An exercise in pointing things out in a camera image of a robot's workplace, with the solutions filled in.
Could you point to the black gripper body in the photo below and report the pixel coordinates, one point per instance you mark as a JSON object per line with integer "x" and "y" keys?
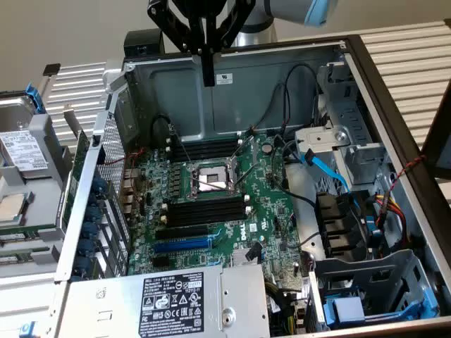
{"x": 208, "y": 10}

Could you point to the green RAM stick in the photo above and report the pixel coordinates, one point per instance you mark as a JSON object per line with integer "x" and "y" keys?
{"x": 10, "y": 260}
{"x": 17, "y": 235}

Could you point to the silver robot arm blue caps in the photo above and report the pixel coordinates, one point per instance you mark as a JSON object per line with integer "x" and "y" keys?
{"x": 257, "y": 35}

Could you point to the RAM slot white latches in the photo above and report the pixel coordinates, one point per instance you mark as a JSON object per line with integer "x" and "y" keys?
{"x": 215, "y": 152}
{"x": 208, "y": 220}
{"x": 215, "y": 142}
{"x": 208, "y": 209}

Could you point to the black box device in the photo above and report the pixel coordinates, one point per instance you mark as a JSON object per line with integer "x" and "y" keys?
{"x": 141, "y": 42}

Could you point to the open grey PC case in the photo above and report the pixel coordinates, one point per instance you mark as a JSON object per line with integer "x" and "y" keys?
{"x": 183, "y": 105}

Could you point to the thin metal locking lever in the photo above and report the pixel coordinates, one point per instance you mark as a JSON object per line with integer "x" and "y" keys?
{"x": 210, "y": 185}
{"x": 180, "y": 143}

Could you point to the round coin battery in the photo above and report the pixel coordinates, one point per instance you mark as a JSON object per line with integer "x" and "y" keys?
{"x": 268, "y": 148}

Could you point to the CPU socket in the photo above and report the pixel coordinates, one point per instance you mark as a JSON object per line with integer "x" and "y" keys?
{"x": 211, "y": 174}

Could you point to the green graphics card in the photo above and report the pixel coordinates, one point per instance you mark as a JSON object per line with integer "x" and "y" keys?
{"x": 79, "y": 158}

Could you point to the grey parts rack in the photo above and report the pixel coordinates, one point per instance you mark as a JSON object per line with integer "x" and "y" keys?
{"x": 46, "y": 141}

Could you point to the silver disk bay cage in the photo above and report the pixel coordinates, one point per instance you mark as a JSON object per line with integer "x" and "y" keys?
{"x": 387, "y": 278}
{"x": 356, "y": 155}

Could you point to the green motherboard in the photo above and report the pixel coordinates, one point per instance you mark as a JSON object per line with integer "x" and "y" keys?
{"x": 275, "y": 211}

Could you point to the silver hard disk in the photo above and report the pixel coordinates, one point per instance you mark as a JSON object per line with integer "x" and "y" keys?
{"x": 21, "y": 148}

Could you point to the long black expansion slot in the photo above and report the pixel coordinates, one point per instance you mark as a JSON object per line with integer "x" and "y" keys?
{"x": 183, "y": 232}

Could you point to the long blue expansion slot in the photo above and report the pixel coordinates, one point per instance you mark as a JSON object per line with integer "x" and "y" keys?
{"x": 179, "y": 245}

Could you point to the black fan shroud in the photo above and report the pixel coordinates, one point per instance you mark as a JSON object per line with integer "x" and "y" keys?
{"x": 338, "y": 225}

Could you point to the silver finned heatsink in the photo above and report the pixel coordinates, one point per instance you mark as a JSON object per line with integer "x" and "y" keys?
{"x": 239, "y": 257}

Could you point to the CPU with silver lid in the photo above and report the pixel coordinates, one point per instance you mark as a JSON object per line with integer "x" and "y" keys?
{"x": 10, "y": 207}

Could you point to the silver power supply with label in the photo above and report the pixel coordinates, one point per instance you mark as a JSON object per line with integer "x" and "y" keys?
{"x": 116, "y": 303}

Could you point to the blue plastic clip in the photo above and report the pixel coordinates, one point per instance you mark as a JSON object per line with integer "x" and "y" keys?
{"x": 28, "y": 331}

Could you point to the silver post black cap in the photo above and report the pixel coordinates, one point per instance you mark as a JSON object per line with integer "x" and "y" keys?
{"x": 51, "y": 68}

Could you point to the blue disk bracket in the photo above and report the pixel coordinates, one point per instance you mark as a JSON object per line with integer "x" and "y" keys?
{"x": 35, "y": 100}

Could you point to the dark angled frame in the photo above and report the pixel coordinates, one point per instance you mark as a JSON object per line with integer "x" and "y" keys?
{"x": 440, "y": 141}

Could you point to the blue plastic bay bracket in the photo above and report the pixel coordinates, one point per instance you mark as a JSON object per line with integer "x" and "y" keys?
{"x": 347, "y": 311}

